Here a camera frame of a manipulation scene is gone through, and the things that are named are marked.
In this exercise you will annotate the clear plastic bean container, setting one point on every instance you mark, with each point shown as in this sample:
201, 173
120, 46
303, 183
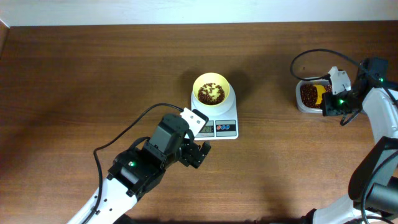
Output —
300, 105

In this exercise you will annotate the yellow plastic scoop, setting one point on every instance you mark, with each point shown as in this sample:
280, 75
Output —
320, 91

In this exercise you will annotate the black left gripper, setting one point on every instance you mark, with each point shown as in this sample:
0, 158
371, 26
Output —
186, 157

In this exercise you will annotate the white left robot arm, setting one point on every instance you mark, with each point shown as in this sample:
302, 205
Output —
137, 170

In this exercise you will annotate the yellow plastic bowl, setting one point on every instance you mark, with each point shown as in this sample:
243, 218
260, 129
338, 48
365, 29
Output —
211, 78

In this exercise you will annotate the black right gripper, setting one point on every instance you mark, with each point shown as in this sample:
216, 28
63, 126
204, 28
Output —
328, 107

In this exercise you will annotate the beans in yellow bowl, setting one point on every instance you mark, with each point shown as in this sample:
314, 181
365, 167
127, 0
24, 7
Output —
211, 94

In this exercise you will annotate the red adzuki beans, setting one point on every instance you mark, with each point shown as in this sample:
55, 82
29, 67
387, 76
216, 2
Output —
309, 95

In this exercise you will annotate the white digital kitchen scale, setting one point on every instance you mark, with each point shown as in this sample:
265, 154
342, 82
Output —
222, 118

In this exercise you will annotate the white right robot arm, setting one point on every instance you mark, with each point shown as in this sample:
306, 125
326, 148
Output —
372, 191

